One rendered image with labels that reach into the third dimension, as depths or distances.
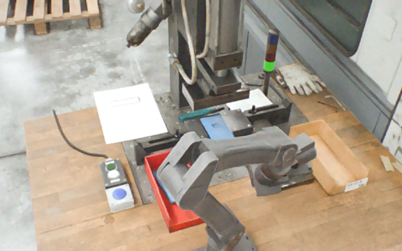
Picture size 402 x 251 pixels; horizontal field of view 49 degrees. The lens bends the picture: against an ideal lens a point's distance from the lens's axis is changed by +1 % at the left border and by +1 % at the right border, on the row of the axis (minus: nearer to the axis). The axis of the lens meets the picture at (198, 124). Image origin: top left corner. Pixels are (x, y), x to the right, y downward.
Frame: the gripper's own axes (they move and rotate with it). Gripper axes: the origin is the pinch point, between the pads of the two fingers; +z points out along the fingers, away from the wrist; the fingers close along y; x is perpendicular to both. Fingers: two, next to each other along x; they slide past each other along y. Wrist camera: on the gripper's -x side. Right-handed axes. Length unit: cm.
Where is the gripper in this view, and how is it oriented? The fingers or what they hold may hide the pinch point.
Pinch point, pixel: (254, 183)
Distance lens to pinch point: 122.4
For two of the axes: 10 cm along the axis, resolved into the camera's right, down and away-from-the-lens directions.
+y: -1.8, -9.3, 3.3
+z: -1.8, 3.6, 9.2
